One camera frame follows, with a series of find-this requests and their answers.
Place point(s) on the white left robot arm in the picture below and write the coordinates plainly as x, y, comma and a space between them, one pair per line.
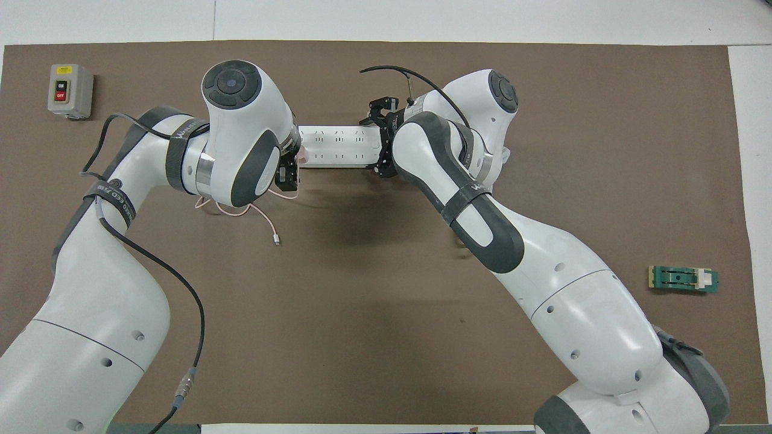
90, 301

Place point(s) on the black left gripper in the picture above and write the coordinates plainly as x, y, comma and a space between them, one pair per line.
287, 176

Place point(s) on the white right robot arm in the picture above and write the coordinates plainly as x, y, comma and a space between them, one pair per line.
573, 289

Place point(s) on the green circuit board module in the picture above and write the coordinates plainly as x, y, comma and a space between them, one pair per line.
678, 279

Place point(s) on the grey on-off switch box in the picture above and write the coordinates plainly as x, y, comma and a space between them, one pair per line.
69, 90

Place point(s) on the pink charger adapter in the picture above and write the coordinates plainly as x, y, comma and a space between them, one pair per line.
303, 157

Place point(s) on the brown table mat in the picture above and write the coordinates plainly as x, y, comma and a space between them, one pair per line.
362, 331

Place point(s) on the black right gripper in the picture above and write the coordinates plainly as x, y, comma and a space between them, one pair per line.
387, 138

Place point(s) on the white power strip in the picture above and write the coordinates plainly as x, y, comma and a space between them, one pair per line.
338, 147

